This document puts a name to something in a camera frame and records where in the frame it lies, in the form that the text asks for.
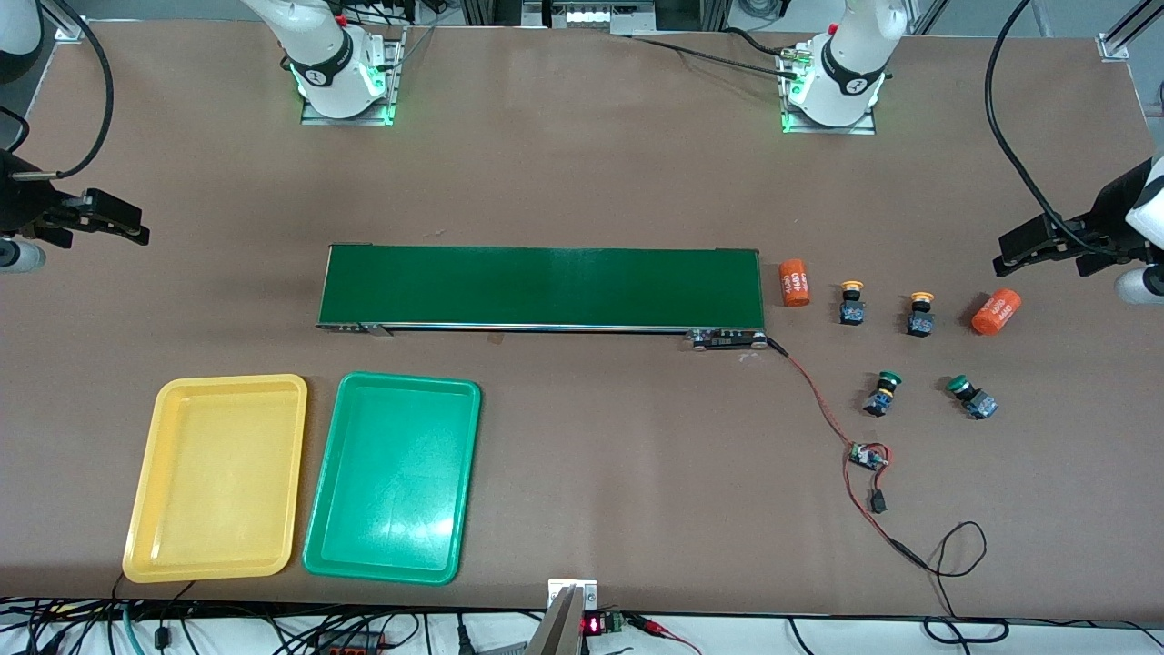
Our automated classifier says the green push button switch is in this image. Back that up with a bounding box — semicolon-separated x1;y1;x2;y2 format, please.
862;370;904;418
946;375;999;421

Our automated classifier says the green conveyor belt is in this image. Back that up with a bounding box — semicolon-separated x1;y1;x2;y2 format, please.
316;244;769;353

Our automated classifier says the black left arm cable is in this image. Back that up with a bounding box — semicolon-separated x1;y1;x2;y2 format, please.
985;0;1106;256

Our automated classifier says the yellow plastic tray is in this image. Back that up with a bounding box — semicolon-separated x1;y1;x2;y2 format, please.
122;374;308;584

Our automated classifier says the red and black wire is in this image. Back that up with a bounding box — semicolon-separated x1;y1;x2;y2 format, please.
767;337;930;572

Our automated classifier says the silver control box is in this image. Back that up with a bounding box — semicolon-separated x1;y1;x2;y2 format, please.
523;0;656;35

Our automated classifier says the red clip lead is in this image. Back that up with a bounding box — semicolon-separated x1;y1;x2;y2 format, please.
627;615;703;655

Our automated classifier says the grey metal mount post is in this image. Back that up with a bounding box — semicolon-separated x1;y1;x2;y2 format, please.
523;587;583;655

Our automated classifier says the aluminium frame profile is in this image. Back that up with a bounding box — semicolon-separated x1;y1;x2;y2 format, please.
27;0;87;42
1099;0;1164;63

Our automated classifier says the small aluminium bracket plate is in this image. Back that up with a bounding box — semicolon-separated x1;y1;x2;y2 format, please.
547;579;598;610

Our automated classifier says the green plastic tray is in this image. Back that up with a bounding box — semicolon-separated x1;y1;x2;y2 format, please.
302;371;482;586

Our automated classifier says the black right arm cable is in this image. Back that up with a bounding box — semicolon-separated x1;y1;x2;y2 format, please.
36;0;116;180

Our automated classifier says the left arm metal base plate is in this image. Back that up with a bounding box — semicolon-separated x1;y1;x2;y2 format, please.
780;45;878;136

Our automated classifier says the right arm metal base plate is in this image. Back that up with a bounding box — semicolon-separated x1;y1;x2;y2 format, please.
300;27;406;126

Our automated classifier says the thin black looped cable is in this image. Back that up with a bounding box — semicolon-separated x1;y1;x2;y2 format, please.
923;520;1010;645

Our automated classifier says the orange cylinder marked 4680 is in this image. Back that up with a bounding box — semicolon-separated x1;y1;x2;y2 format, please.
779;258;810;308
970;288;1023;337

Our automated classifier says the black base power cable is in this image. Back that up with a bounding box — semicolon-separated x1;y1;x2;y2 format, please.
627;25;806;83

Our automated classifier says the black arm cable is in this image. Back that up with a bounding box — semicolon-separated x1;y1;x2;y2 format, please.
985;0;1106;256
36;0;116;180

